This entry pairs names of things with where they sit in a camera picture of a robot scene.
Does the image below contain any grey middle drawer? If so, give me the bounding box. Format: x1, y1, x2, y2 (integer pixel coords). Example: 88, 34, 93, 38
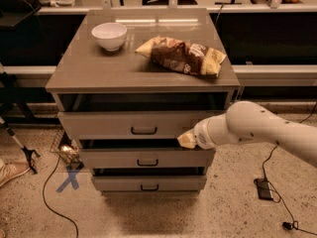
79, 148, 215, 169

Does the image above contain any tan shoe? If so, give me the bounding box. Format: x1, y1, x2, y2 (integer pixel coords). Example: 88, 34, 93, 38
0, 159, 31, 187

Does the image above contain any grey top drawer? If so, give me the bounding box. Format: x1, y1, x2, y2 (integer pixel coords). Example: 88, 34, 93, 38
58, 111, 221, 140

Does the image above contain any wire rack with shiny object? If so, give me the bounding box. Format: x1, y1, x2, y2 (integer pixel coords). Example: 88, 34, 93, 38
50, 130, 79, 165

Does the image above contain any black floor cable right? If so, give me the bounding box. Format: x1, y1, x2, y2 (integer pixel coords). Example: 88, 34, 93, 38
262, 102, 317, 237

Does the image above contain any grey drawer cabinet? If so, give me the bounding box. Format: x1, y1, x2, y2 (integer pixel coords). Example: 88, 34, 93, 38
45, 7, 241, 194

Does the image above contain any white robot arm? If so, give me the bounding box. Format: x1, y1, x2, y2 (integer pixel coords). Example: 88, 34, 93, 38
177, 101, 317, 167

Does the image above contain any blue tape cross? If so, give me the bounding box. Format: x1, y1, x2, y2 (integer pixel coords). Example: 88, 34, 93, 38
56, 162, 84, 192

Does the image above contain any black power adapter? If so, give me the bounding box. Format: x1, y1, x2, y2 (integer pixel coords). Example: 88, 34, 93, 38
254, 178, 273, 200

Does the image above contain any white ceramic bowl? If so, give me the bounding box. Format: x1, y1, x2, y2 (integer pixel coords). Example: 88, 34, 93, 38
91, 23, 127, 52

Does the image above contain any black floor cable left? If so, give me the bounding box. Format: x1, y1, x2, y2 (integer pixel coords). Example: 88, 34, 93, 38
42, 156, 80, 238

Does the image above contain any brown yellow chip bag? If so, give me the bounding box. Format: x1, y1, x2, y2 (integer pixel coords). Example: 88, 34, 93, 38
136, 37, 227, 77

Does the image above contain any black floor cable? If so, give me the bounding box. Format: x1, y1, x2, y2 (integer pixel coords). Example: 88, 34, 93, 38
42, 156, 80, 238
262, 102, 317, 237

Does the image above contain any grey drawer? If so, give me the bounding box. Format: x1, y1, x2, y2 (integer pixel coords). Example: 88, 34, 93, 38
79, 148, 215, 169
58, 111, 221, 140
92, 176, 207, 192

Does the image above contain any black tripod leg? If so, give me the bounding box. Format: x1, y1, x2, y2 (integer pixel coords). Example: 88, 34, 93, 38
0, 64, 40, 174

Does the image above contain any grey bottom drawer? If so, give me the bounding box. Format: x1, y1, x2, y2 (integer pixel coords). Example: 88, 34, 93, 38
92, 176, 207, 192

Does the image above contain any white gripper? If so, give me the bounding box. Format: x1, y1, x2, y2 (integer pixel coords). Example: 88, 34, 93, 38
177, 119, 215, 150

